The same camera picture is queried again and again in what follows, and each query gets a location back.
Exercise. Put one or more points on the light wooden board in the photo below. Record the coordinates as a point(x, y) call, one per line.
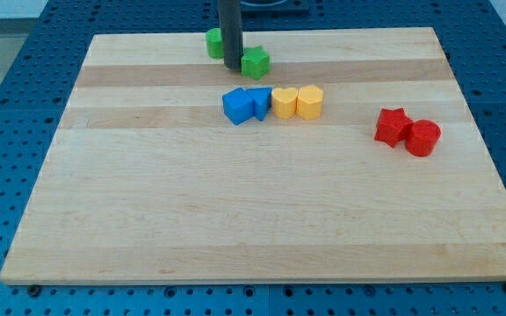
point(147, 182)

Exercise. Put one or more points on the yellow hexagon block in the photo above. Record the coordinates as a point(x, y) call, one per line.
point(309, 102)

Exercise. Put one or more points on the red star block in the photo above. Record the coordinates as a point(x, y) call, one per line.
point(392, 126)

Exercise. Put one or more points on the red cylinder block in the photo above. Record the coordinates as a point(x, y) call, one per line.
point(422, 138)

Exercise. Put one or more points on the green cylinder block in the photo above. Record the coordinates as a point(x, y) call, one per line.
point(214, 43)

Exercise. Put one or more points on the yellow heart block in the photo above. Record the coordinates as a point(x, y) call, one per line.
point(283, 102)

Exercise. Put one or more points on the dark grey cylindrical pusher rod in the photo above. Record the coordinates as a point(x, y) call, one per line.
point(230, 19)

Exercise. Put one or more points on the blue cube block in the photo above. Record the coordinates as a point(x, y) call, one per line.
point(238, 106)

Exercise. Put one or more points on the green star block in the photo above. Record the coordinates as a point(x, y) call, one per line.
point(255, 62)

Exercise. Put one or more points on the blue triangle block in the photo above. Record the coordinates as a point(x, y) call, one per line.
point(262, 101)

